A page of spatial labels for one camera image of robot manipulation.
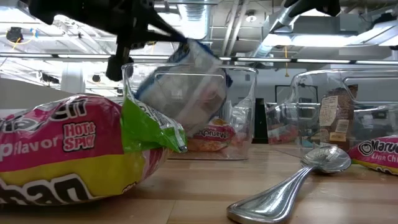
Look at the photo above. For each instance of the pink band ramen packet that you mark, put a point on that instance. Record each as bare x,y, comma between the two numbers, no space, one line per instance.
214,137

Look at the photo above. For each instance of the white ceiling smoke detector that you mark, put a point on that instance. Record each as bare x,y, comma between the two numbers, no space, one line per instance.
250,18

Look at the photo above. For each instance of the silver metal spoon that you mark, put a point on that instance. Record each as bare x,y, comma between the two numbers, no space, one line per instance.
273,202

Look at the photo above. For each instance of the hot spicy ramen packet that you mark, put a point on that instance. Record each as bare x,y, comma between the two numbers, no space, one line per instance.
77,161

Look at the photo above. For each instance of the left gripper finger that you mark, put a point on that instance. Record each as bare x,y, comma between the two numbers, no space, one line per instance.
161,25
146,39

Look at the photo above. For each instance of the long silver ceiling duct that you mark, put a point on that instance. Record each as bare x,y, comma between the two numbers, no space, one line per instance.
286,18

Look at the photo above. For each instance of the white rectangular tray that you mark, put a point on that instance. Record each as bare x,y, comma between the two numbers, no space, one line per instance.
25,96

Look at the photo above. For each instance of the round silver ceiling duct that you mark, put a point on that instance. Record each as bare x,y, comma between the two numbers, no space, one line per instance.
196,18

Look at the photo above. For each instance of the blue soy sauce ramen packet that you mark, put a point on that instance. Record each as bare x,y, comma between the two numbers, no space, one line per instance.
192,93

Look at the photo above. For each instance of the linear ceiling light strip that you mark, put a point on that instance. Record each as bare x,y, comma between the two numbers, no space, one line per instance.
264,59

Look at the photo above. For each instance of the lime chili ramen packet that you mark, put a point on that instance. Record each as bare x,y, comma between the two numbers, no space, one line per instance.
376,152

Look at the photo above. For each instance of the black dome camera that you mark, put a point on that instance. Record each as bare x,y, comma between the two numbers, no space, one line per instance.
96,78

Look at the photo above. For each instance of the brown spice bag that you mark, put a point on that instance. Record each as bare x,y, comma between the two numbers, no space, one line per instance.
337,124

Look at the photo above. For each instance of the clear plastic bin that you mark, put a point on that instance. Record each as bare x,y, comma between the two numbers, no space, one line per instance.
251,77
311,79

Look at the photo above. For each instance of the white column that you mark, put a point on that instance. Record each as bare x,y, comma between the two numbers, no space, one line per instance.
73,77

